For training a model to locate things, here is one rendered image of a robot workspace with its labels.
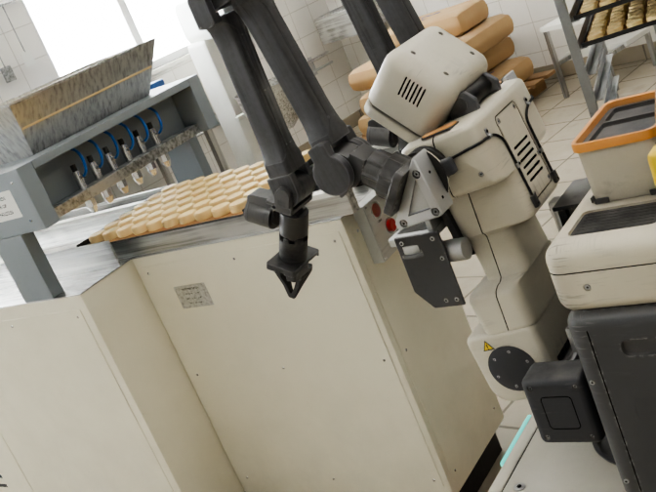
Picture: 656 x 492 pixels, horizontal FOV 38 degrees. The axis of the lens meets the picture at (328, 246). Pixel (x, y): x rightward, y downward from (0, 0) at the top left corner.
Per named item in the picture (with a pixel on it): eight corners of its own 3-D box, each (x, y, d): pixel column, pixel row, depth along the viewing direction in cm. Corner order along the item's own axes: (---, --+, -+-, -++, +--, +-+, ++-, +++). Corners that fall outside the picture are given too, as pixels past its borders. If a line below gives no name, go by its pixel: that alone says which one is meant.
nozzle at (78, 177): (88, 215, 247) (57, 152, 242) (96, 210, 250) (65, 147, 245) (102, 211, 244) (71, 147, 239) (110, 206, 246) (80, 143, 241)
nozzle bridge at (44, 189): (1, 307, 252) (-62, 192, 243) (168, 196, 306) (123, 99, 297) (79, 294, 233) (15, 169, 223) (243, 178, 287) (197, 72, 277)
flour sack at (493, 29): (468, 68, 555) (459, 43, 551) (410, 83, 583) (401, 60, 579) (519, 30, 605) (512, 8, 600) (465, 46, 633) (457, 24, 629)
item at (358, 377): (253, 517, 271) (117, 240, 246) (313, 444, 297) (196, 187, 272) (468, 528, 229) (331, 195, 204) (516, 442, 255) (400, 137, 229)
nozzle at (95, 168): (103, 205, 252) (73, 143, 247) (111, 200, 254) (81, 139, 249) (119, 201, 248) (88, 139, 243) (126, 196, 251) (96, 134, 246)
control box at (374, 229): (372, 264, 214) (349, 209, 210) (417, 219, 231) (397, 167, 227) (386, 262, 211) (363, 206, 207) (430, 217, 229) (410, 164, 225)
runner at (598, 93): (603, 99, 311) (600, 90, 310) (594, 102, 312) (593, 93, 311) (612, 54, 366) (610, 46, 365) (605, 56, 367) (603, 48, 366)
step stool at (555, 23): (661, 62, 563) (639, -11, 550) (619, 92, 541) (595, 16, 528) (600, 72, 599) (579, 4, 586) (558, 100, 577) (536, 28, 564)
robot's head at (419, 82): (497, 57, 182) (432, 17, 185) (454, 93, 167) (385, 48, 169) (466, 115, 191) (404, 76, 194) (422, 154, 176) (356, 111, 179)
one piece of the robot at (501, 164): (660, 319, 200) (535, 60, 188) (611, 426, 172) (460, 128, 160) (552, 344, 217) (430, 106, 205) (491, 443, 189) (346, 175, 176)
